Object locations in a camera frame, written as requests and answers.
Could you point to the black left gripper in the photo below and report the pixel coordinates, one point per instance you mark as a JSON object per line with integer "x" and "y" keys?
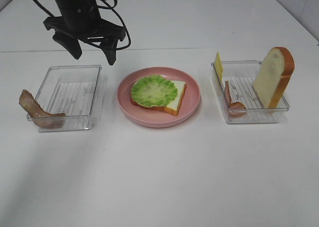
{"x": 81, "y": 19}

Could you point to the green lettuce leaf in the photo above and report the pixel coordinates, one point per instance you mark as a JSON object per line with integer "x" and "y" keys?
{"x": 153, "y": 91}

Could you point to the bacon strip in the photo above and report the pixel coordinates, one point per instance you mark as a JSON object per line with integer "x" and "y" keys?
{"x": 35, "y": 109}
{"x": 233, "y": 104}

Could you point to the bread slice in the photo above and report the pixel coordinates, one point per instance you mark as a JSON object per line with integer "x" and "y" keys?
{"x": 273, "y": 77}
{"x": 173, "y": 107}

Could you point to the yellow cheese slice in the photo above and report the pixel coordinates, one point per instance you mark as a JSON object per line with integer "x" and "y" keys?
{"x": 218, "y": 67}

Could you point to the clear left plastic tray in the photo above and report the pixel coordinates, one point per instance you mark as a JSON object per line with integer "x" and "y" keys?
{"x": 73, "y": 97}

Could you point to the clear plastic tray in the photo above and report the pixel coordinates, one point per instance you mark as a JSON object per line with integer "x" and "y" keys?
{"x": 240, "y": 76}
{"x": 73, "y": 97}

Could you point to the pink round plate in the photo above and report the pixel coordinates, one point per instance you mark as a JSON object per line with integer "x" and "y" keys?
{"x": 156, "y": 118}

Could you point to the clear right plastic tray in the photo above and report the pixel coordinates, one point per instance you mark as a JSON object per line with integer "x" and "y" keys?
{"x": 240, "y": 76}

